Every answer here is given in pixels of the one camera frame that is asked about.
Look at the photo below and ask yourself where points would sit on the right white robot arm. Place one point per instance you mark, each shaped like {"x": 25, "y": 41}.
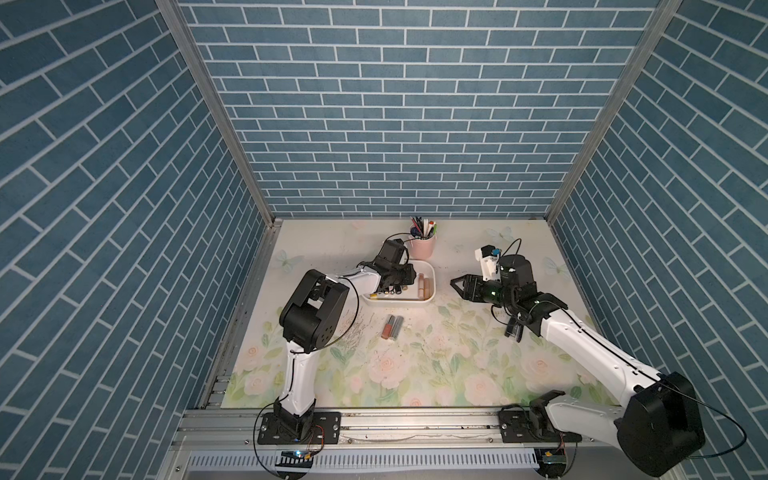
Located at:
{"x": 656, "y": 422}

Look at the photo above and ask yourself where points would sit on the pens in cup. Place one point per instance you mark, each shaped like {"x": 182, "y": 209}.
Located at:
{"x": 422, "y": 228}

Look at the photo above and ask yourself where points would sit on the red lip gloss tube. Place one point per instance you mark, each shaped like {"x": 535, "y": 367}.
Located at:
{"x": 387, "y": 329}

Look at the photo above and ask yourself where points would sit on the green circuit board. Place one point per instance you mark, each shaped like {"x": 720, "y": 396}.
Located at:
{"x": 550, "y": 464}
{"x": 294, "y": 459}

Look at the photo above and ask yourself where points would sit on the right green circuit board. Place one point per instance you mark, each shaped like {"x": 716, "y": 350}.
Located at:
{"x": 550, "y": 464}

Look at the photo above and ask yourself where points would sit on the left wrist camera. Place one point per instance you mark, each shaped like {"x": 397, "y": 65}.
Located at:
{"x": 393, "y": 252}

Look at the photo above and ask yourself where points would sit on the silver lip gloss tube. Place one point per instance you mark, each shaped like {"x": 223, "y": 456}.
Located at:
{"x": 396, "y": 328}

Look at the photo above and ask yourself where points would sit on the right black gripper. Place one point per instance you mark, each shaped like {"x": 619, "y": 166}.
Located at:
{"x": 472, "y": 283}

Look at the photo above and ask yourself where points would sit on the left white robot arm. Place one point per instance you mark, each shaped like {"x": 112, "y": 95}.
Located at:
{"x": 309, "y": 320}

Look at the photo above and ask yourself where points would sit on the pink pen cup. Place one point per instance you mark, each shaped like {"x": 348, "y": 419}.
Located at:
{"x": 421, "y": 248}

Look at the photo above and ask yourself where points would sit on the left green circuit board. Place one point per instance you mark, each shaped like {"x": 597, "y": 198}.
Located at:
{"x": 294, "y": 459}

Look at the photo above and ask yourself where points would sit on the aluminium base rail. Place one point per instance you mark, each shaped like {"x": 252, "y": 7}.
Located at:
{"x": 422, "y": 427}

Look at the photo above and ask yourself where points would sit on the pink lip gloss tube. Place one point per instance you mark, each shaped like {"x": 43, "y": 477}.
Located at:
{"x": 421, "y": 286}

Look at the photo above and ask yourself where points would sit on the tan lipstick tube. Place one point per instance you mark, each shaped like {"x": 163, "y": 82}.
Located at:
{"x": 428, "y": 288}

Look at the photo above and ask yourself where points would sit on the floral table mat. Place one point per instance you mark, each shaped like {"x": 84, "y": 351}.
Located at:
{"x": 449, "y": 352}

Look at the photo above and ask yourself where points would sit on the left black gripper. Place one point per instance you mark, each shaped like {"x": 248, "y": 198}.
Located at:
{"x": 408, "y": 278}

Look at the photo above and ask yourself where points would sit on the white plastic storage box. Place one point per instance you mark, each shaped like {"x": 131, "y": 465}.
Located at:
{"x": 408, "y": 296}

